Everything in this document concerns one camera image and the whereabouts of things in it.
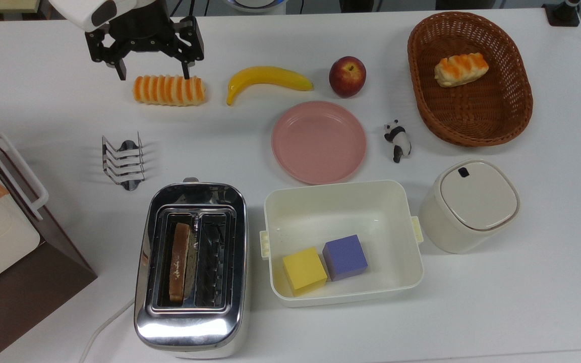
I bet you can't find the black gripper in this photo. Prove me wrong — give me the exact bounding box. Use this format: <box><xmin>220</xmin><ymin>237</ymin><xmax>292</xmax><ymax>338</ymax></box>
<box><xmin>84</xmin><ymin>0</ymin><xmax>206</xmax><ymax>82</ymax></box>

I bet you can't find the brown toast bread slice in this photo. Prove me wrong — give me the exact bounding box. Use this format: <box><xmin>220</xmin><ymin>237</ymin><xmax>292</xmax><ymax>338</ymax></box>
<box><xmin>168</xmin><ymin>222</ymin><xmax>194</xmax><ymax>303</ymax></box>

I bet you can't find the white blue-ringed robot base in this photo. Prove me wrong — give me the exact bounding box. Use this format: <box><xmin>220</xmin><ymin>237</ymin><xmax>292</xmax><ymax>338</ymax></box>
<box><xmin>224</xmin><ymin>0</ymin><xmax>287</xmax><ymax>14</ymax></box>

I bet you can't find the ridged orange bread roll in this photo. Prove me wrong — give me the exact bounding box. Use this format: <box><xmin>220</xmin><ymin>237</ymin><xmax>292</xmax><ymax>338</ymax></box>
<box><xmin>133</xmin><ymin>75</ymin><xmax>206</xmax><ymax>107</ymax></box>

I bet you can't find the pink plate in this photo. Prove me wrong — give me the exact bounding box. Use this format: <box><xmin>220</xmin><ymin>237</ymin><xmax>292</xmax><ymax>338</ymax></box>
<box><xmin>271</xmin><ymin>100</ymin><xmax>368</xmax><ymax>186</ymax></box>

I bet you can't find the small orange striped bread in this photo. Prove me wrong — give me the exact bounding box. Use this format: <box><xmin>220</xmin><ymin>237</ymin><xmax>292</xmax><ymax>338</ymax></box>
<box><xmin>434</xmin><ymin>52</ymin><xmax>489</xmax><ymax>88</ymax></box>

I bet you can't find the yellow banana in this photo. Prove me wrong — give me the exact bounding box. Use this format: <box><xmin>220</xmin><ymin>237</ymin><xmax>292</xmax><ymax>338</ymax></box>
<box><xmin>226</xmin><ymin>66</ymin><xmax>314</xmax><ymax>106</ymax></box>

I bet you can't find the metal toast rack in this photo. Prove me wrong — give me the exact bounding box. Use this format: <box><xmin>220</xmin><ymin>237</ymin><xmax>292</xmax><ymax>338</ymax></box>
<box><xmin>101</xmin><ymin>132</ymin><xmax>146</xmax><ymax>192</ymax></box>

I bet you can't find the red apple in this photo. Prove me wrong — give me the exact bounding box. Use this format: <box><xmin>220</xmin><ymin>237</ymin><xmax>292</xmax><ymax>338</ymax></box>
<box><xmin>329</xmin><ymin>56</ymin><xmax>367</xmax><ymax>98</ymax></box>

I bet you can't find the white plastic container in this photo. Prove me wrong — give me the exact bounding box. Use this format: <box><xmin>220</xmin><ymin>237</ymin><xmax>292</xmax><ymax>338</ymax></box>
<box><xmin>259</xmin><ymin>179</ymin><xmax>425</xmax><ymax>308</ymax></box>

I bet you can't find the panda figurine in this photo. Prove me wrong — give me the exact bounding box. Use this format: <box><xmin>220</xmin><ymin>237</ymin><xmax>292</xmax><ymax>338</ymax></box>
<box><xmin>383</xmin><ymin>119</ymin><xmax>412</xmax><ymax>163</ymax></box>

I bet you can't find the yellow cube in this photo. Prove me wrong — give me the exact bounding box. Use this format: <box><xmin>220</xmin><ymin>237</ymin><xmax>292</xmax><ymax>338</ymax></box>
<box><xmin>282</xmin><ymin>247</ymin><xmax>328</xmax><ymax>297</ymax></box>

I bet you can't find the brown and cream cabinet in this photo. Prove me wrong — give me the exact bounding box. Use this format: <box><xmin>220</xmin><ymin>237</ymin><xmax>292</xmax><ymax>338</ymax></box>
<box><xmin>0</xmin><ymin>117</ymin><xmax>98</xmax><ymax>363</ymax></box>

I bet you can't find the silver toaster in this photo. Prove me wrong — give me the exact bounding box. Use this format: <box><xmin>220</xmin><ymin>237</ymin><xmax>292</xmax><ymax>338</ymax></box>
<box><xmin>134</xmin><ymin>177</ymin><xmax>249</xmax><ymax>359</ymax></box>

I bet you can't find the purple cube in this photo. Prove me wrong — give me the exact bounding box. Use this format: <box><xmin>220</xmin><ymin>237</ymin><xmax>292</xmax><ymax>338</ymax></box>
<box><xmin>322</xmin><ymin>234</ymin><xmax>369</xmax><ymax>282</ymax></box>

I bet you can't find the brown wicker basket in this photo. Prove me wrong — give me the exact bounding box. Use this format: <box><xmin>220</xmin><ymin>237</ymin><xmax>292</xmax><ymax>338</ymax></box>
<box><xmin>407</xmin><ymin>12</ymin><xmax>534</xmax><ymax>148</ymax></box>

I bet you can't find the cream lidded trash can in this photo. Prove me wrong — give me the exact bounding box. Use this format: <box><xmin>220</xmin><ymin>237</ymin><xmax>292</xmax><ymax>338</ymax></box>
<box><xmin>418</xmin><ymin>159</ymin><xmax>521</xmax><ymax>254</ymax></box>

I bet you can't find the white cabinet handle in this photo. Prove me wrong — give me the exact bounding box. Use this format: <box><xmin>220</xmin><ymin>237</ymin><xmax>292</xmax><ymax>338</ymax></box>
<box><xmin>0</xmin><ymin>130</ymin><xmax>49</xmax><ymax>221</ymax></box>

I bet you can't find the white toaster cable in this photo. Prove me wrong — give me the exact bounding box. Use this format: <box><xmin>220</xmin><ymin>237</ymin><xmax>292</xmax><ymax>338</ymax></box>
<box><xmin>79</xmin><ymin>297</ymin><xmax>136</xmax><ymax>363</ymax></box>

